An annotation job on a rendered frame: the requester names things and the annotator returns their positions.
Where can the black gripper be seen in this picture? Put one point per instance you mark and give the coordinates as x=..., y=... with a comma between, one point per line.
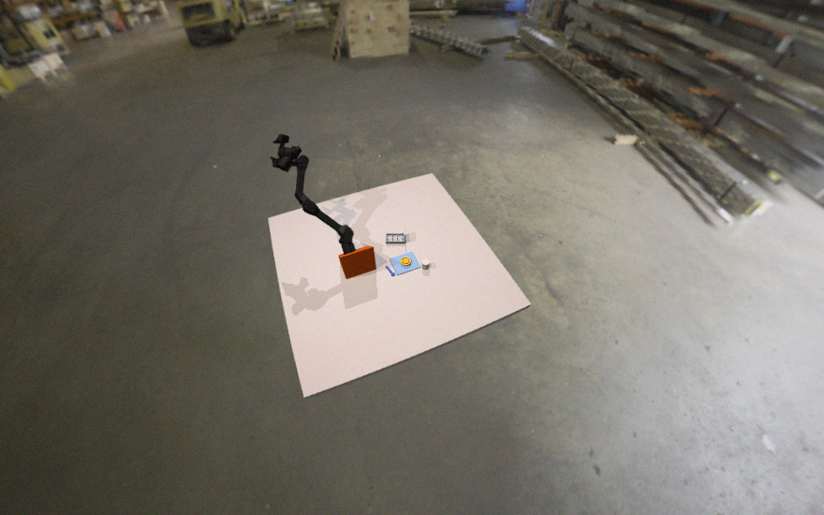
x=282, y=139

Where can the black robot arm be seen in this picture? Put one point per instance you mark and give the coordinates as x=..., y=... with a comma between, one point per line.
x=308, y=206

